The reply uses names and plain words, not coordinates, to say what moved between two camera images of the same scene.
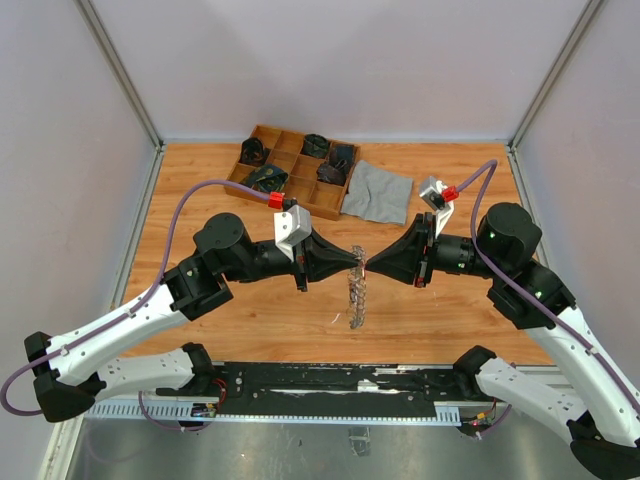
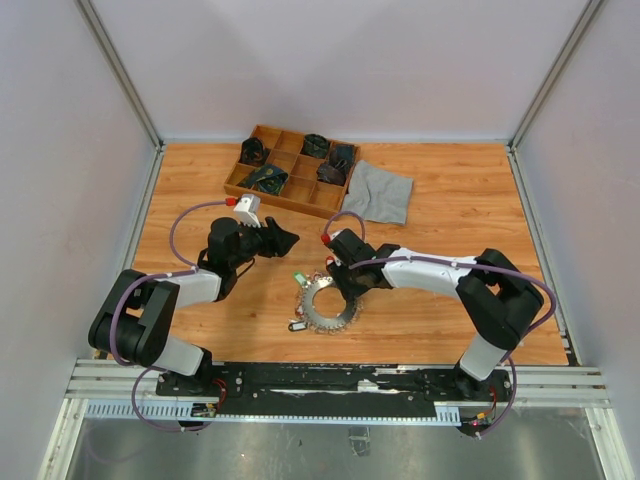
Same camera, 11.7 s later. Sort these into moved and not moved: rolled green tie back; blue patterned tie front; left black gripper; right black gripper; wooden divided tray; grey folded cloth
Moved: right black gripper; left black gripper
Not moved: grey folded cloth; blue patterned tie front; wooden divided tray; rolled green tie back
